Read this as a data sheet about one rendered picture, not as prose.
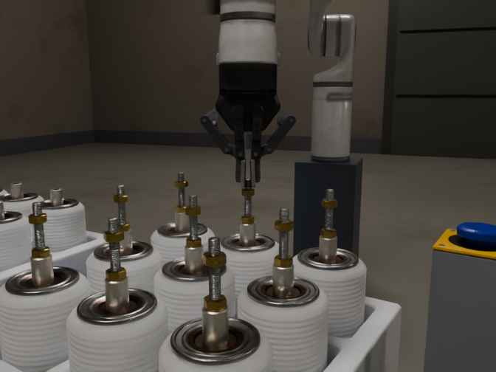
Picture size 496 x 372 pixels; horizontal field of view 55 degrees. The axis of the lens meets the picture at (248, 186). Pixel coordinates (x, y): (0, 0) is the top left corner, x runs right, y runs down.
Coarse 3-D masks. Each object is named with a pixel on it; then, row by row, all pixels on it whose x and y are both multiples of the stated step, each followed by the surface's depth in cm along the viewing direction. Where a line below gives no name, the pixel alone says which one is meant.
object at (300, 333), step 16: (240, 304) 48; (256, 304) 47; (320, 304) 47; (256, 320) 46; (272, 320) 45; (288, 320) 45; (304, 320) 46; (320, 320) 47; (272, 336) 46; (288, 336) 46; (304, 336) 46; (320, 336) 47; (272, 352) 46; (288, 352) 46; (304, 352) 46; (320, 352) 48; (272, 368) 46; (288, 368) 46; (304, 368) 46; (320, 368) 48
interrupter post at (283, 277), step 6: (276, 270) 48; (282, 270) 48; (288, 270) 48; (276, 276) 48; (282, 276) 48; (288, 276) 48; (276, 282) 49; (282, 282) 48; (288, 282) 48; (276, 288) 49; (282, 288) 48; (288, 288) 49; (276, 294) 49; (282, 294) 49; (288, 294) 49
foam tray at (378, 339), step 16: (368, 304) 63; (384, 304) 63; (368, 320) 58; (384, 320) 58; (400, 320) 63; (368, 336) 55; (384, 336) 57; (0, 352) 54; (336, 352) 53; (352, 352) 51; (368, 352) 52; (384, 352) 57; (0, 368) 48; (16, 368) 48; (64, 368) 48; (336, 368) 48; (352, 368) 48; (368, 368) 52; (384, 368) 58
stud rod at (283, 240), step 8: (280, 208) 48; (280, 216) 48; (288, 216) 48; (280, 232) 48; (288, 232) 48; (280, 240) 48; (288, 240) 48; (280, 248) 48; (288, 248) 49; (280, 256) 49; (288, 256) 49
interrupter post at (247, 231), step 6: (240, 222) 65; (240, 228) 65; (246, 228) 64; (252, 228) 64; (240, 234) 65; (246, 234) 64; (252, 234) 65; (240, 240) 65; (246, 240) 65; (252, 240) 65
